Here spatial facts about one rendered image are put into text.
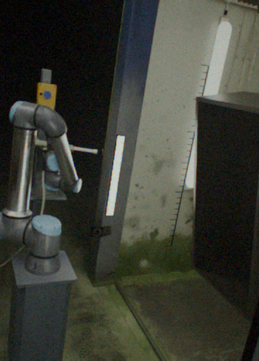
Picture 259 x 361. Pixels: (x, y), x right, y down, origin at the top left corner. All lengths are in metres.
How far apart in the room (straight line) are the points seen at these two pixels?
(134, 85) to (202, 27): 0.65
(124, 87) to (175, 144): 0.62
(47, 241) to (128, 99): 1.19
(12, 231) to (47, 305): 0.43
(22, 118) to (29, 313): 0.99
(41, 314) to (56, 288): 0.16
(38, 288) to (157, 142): 1.41
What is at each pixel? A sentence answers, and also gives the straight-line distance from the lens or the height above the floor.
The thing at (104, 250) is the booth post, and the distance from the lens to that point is 2.91.
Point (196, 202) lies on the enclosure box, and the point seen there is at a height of 0.95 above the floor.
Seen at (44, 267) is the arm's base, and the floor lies 0.68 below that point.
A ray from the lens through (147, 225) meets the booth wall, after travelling 2.96.
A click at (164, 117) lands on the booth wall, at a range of 2.73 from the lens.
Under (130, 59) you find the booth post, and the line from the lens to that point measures 2.57.
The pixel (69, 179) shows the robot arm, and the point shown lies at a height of 1.06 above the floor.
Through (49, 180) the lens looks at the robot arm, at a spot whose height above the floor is 1.00.
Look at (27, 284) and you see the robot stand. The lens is 1.92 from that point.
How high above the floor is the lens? 1.70
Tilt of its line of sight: 17 degrees down
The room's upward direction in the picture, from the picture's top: 9 degrees clockwise
